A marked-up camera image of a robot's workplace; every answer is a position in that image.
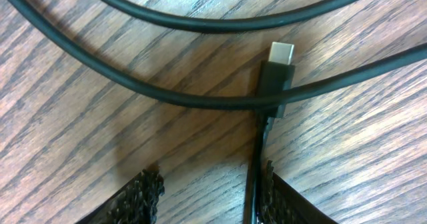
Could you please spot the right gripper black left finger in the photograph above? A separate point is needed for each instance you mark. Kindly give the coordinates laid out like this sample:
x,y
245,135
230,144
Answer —
x,y
135,203

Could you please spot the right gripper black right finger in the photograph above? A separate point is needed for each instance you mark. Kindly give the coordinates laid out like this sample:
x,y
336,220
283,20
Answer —
x,y
282,204

